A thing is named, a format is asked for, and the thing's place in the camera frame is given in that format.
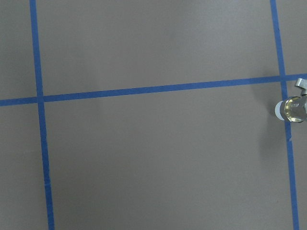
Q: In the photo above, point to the white brass PPR valve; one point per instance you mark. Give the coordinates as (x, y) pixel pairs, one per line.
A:
(294, 109)

